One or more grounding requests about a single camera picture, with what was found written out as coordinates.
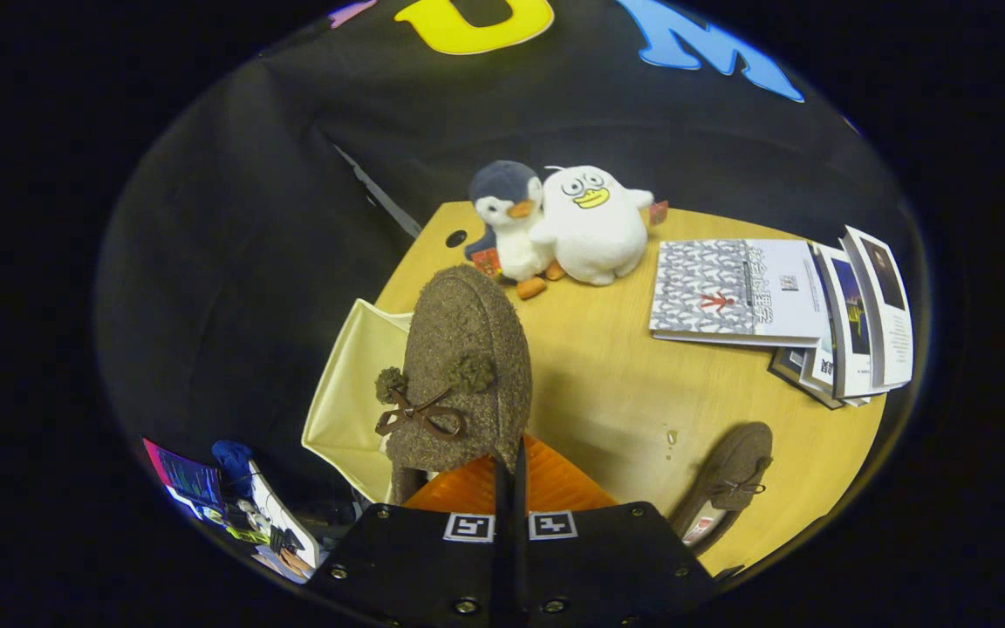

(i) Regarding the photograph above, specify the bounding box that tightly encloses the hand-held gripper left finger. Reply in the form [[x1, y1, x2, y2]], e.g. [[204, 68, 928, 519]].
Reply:
[[306, 449, 512, 628]]

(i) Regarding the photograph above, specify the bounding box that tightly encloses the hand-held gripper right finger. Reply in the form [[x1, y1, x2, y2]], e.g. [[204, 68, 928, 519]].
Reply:
[[511, 433, 717, 628]]

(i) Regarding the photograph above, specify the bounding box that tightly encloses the brown fuzzy shoe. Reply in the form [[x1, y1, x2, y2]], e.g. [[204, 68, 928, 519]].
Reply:
[[670, 422, 774, 556], [374, 264, 534, 505]]

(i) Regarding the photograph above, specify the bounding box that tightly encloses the beige fabric storage box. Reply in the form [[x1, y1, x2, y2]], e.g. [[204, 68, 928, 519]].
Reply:
[[300, 298, 416, 505]]

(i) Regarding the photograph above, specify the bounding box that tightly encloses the white printed box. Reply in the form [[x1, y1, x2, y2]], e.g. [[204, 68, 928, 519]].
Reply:
[[245, 475, 322, 584]]

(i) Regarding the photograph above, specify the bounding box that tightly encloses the blue object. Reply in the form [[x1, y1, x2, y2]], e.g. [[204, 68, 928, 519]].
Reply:
[[211, 440, 256, 491]]

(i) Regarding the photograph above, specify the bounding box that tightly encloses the pink purple printed board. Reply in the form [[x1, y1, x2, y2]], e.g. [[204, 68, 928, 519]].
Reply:
[[143, 439, 226, 517]]

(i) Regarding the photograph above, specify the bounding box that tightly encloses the dark cover book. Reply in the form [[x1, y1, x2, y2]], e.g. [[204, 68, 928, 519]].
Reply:
[[769, 346, 844, 411]]

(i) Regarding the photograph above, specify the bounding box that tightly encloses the grey patterned cover book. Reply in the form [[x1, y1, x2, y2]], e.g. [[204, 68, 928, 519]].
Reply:
[[648, 238, 831, 348]]

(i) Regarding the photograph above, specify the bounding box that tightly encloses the white duck plush toy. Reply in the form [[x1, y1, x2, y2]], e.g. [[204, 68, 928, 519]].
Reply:
[[529, 165, 669, 287]]

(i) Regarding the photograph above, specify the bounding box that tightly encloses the penguin plush toy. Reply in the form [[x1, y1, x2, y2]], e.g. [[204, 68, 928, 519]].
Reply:
[[465, 160, 566, 301]]

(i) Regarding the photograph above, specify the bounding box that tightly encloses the white book dark portrait picture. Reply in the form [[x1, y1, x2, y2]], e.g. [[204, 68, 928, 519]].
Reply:
[[840, 225, 915, 391]]

